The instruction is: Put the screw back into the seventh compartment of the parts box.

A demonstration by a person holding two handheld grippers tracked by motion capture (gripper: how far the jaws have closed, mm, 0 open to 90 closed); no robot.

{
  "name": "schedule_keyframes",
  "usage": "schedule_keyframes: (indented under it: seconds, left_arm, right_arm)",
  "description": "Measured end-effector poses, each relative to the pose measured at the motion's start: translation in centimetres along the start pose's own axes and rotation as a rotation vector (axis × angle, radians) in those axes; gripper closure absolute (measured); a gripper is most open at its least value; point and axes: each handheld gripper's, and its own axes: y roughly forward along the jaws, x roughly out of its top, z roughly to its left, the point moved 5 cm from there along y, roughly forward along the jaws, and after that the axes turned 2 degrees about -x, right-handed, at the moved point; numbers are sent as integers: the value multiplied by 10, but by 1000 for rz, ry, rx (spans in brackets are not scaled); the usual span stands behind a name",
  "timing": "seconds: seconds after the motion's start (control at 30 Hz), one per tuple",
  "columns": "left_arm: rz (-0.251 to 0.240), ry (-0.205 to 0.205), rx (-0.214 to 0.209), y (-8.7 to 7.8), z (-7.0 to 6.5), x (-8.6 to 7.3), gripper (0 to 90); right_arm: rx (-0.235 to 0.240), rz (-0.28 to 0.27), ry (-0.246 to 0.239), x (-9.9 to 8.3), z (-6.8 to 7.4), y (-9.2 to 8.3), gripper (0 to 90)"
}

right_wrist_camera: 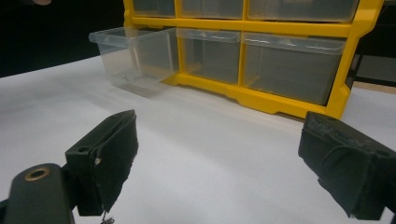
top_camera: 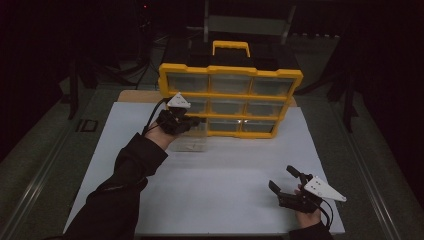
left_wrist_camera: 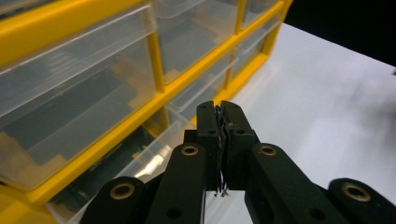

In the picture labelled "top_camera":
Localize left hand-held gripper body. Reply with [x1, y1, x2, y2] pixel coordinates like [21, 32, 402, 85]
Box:
[155, 92, 194, 136]

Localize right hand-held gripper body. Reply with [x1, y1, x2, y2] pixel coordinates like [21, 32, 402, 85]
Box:
[277, 173, 348, 214]

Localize clear plastic drawer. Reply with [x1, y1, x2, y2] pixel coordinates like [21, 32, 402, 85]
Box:
[169, 125, 208, 153]

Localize yellow black drawer organizer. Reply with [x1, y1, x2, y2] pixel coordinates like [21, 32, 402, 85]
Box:
[158, 39, 304, 140]

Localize person's left hand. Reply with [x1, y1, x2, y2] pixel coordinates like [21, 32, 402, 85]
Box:
[144, 121, 179, 152]

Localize person's right hand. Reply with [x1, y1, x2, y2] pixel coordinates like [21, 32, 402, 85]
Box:
[294, 188, 323, 230]

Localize white table cover board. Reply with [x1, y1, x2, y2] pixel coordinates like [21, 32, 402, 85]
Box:
[63, 101, 346, 237]

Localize group of clear organizer drawers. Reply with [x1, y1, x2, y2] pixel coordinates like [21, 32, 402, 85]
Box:
[166, 72, 297, 133]

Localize dark metal stand leg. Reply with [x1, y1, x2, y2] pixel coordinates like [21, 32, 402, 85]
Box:
[67, 59, 82, 121]
[342, 74, 359, 134]

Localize dark tripod stand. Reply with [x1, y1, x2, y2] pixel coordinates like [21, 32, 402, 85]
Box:
[131, 0, 158, 73]

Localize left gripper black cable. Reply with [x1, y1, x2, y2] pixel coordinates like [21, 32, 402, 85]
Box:
[142, 97, 172, 136]

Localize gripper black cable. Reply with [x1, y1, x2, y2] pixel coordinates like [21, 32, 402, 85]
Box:
[142, 97, 172, 136]
[318, 198, 335, 231]

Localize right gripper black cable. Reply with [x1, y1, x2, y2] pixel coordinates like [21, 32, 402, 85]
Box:
[318, 198, 335, 231]

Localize grey metal frame stand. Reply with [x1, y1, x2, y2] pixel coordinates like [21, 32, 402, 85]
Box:
[202, 0, 297, 45]

